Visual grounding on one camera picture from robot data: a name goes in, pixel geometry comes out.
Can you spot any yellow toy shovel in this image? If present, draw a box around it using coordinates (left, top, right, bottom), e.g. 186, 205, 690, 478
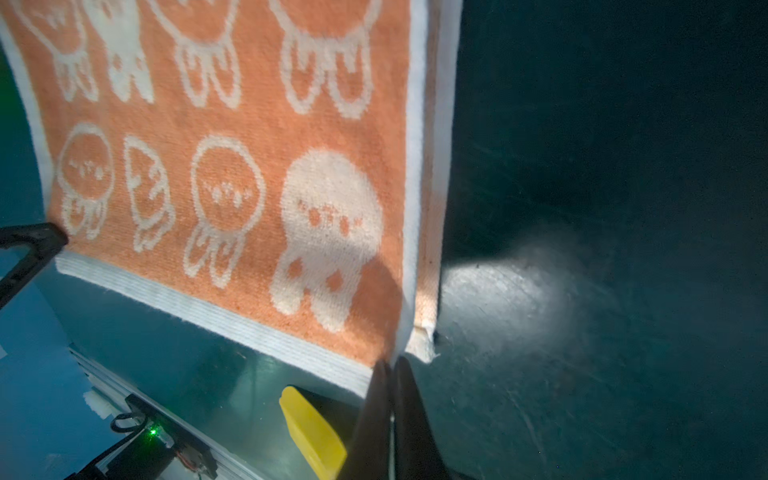
279, 386, 347, 480

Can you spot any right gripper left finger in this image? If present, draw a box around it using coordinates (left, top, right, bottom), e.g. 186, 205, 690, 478
337, 360, 392, 480

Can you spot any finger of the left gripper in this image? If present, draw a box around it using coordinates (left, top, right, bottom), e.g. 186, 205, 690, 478
1, 222, 69, 308

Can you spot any left electronics board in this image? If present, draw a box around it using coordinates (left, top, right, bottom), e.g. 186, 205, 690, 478
69, 394, 218, 479

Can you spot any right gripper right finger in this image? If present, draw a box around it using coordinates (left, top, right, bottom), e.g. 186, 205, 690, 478
393, 357, 452, 479

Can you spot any orange jellyfish pattern towel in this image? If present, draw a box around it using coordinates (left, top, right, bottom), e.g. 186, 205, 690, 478
1, 1, 462, 395

